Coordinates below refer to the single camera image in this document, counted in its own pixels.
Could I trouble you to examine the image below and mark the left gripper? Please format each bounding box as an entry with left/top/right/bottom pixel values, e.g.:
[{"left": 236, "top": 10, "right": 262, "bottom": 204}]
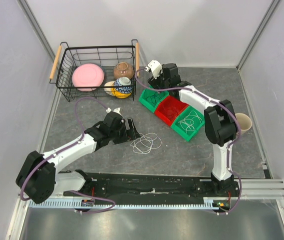
[{"left": 109, "top": 118, "right": 140, "bottom": 146}]

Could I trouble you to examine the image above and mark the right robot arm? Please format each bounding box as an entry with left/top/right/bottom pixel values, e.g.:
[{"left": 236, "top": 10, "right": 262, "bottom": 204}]
[{"left": 145, "top": 60, "right": 241, "bottom": 197}]

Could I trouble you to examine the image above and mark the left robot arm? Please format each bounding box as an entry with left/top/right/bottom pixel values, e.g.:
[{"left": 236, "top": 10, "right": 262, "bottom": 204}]
[{"left": 15, "top": 111, "right": 141, "bottom": 204}]

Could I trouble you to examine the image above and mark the far green plastic bin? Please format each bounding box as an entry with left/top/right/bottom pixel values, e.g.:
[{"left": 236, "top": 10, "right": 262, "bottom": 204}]
[{"left": 139, "top": 88, "right": 169, "bottom": 113}]

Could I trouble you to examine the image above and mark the green plastic bin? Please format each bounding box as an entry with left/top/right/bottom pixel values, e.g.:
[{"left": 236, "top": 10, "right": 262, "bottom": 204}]
[
  {"left": 139, "top": 88, "right": 169, "bottom": 113},
  {"left": 171, "top": 106, "right": 205, "bottom": 142}
]

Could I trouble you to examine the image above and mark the red plastic bin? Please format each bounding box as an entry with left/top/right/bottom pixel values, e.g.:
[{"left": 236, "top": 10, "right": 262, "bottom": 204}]
[{"left": 154, "top": 96, "right": 188, "bottom": 127}]

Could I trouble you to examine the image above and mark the yellow bowl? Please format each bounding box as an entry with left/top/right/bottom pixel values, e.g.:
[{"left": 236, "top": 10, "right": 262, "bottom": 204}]
[{"left": 111, "top": 88, "right": 132, "bottom": 99}]

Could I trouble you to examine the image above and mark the near green plastic bin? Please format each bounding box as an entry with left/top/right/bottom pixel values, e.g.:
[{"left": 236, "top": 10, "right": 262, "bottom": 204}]
[{"left": 171, "top": 106, "right": 205, "bottom": 142}]

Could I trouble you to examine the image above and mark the blue patterned bowl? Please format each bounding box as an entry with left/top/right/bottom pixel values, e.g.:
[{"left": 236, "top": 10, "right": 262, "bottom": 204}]
[{"left": 113, "top": 76, "right": 132, "bottom": 94}]

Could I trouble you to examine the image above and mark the brown ceramic bowl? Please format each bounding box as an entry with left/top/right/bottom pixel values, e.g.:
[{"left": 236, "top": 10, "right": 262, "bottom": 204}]
[{"left": 113, "top": 62, "right": 135, "bottom": 79}]

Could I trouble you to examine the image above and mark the cream bowl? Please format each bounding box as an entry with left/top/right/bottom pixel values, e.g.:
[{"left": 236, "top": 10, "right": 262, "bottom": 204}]
[{"left": 104, "top": 80, "right": 115, "bottom": 97}]

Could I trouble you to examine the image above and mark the pink plate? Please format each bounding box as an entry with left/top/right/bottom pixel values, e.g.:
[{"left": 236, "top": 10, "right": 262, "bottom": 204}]
[{"left": 72, "top": 63, "right": 105, "bottom": 92}]

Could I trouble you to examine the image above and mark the beige mug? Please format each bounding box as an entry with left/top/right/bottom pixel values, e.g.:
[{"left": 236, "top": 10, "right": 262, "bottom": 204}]
[{"left": 236, "top": 113, "right": 252, "bottom": 135}]

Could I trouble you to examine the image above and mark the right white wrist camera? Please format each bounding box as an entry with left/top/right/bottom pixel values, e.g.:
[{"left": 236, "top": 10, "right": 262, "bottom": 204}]
[{"left": 145, "top": 60, "right": 162, "bottom": 79}]

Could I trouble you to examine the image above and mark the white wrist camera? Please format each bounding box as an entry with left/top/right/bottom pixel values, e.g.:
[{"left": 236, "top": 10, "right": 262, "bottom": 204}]
[
  {"left": 145, "top": 60, "right": 162, "bottom": 79},
  {"left": 106, "top": 107, "right": 122, "bottom": 115}
]

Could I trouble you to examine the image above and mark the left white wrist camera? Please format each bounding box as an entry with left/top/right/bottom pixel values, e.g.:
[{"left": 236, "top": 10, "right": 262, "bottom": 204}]
[{"left": 106, "top": 107, "right": 122, "bottom": 115}]

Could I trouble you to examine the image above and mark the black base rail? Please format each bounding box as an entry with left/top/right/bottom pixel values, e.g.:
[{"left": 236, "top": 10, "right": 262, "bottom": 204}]
[{"left": 76, "top": 170, "right": 237, "bottom": 203}]

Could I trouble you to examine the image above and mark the black wire basket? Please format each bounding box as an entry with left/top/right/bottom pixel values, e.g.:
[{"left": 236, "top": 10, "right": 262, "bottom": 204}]
[{"left": 49, "top": 39, "right": 139, "bottom": 102}]

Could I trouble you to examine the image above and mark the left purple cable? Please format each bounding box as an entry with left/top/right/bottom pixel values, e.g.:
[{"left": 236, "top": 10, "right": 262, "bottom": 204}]
[{"left": 19, "top": 97, "right": 117, "bottom": 215}]

